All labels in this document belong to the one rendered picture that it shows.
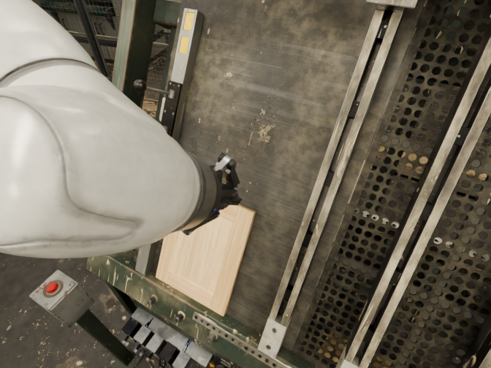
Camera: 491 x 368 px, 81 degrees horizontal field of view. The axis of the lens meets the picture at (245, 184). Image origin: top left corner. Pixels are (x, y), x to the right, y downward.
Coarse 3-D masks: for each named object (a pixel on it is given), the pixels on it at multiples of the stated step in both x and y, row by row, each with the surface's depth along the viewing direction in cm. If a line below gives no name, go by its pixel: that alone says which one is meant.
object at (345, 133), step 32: (384, 0) 62; (416, 0) 59; (384, 32) 66; (384, 64) 70; (352, 96) 70; (352, 128) 71; (320, 192) 77; (320, 224) 78; (288, 288) 85; (288, 320) 85
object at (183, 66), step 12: (192, 12) 88; (192, 24) 88; (180, 36) 90; (192, 36) 89; (192, 48) 91; (180, 60) 92; (192, 60) 93; (180, 72) 92; (192, 72) 95; (180, 96) 94; (180, 108) 96; (180, 120) 98; (144, 252) 110; (144, 264) 110
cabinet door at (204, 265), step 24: (240, 216) 93; (168, 240) 107; (192, 240) 103; (216, 240) 98; (240, 240) 94; (168, 264) 108; (192, 264) 104; (216, 264) 100; (192, 288) 105; (216, 288) 101; (216, 312) 102
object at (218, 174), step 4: (212, 168) 39; (216, 172) 37; (220, 172) 38; (216, 176) 36; (220, 176) 38; (216, 180) 35; (220, 180) 39; (216, 184) 34; (220, 184) 36; (216, 188) 34; (220, 188) 35; (216, 192) 34; (220, 192) 35; (216, 196) 34; (220, 196) 35; (216, 200) 34; (220, 200) 35; (216, 204) 35; (216, 208) 35; (212, 212) 35; (208, 216) 35
